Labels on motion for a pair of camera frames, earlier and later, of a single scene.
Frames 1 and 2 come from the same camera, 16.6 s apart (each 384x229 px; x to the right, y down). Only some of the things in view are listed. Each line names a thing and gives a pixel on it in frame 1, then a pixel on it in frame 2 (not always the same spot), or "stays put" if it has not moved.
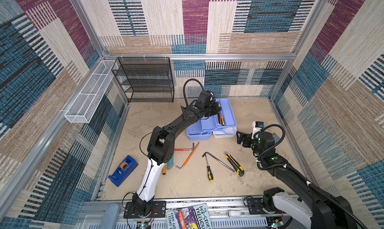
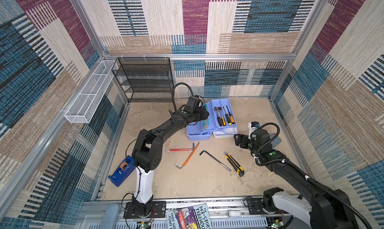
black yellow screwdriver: [209, 171] -> [227, 117]
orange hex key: [190, 157] stays put
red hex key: [185, 149] stays put
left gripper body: [211, 110] -> [201, 114]
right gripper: [247, 137] stays put
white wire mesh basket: [80, 111] stays put
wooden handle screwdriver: [164, 170] -> [231, 118]
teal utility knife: [170, 163] -> [205, 123]
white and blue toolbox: [204, 128] stays put
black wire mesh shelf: [145, 79] stays put
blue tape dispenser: [126, 166] stays put
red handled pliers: [219, 118] stays put
